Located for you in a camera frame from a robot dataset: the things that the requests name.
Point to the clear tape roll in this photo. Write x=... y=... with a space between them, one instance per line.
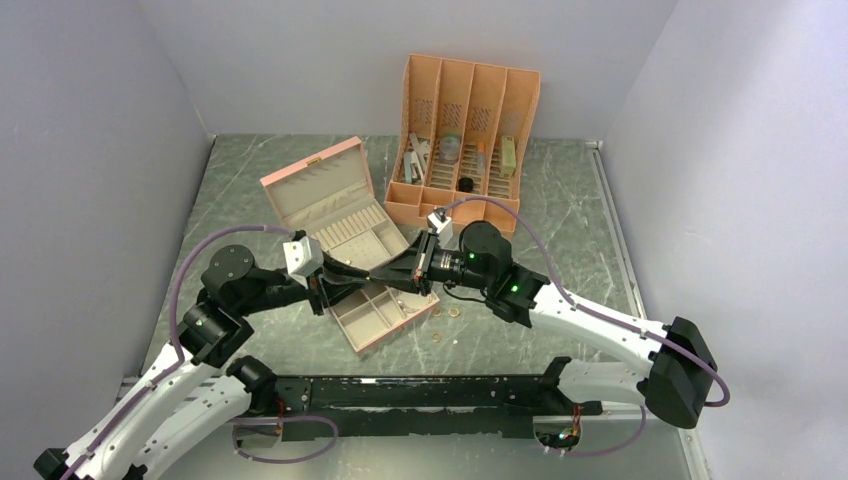
x=450 y=148

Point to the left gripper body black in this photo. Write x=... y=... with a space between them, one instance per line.
x=314 y=291

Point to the pink jewelry box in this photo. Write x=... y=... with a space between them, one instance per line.
x=330 y=196

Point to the black round cap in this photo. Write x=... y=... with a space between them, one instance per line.
x=465 y=184

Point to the orange desk file organizer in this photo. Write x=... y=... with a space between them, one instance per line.
x=478 y=102

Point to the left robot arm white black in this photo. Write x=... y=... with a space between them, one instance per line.
x=206 y=340

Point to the green rectangular box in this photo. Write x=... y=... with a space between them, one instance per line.
x=508 y=159

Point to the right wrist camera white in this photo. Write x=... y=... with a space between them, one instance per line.
x=441 y=225

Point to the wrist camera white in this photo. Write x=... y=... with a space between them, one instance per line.
x=441 y=225
x=303 y=255

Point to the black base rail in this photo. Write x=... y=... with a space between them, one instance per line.
x=508 y=405

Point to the grey stapler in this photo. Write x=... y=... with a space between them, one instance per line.
x=414 y=160

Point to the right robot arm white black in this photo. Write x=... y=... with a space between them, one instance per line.
x=666 y=368

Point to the aluminium frame rail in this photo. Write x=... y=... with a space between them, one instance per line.
x=149 y=402

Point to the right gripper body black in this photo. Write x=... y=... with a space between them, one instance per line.
x=434 y=264

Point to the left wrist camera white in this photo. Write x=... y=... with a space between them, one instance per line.
x=303 y=255

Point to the orange capped tube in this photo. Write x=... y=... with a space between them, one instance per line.
x=480 y=158

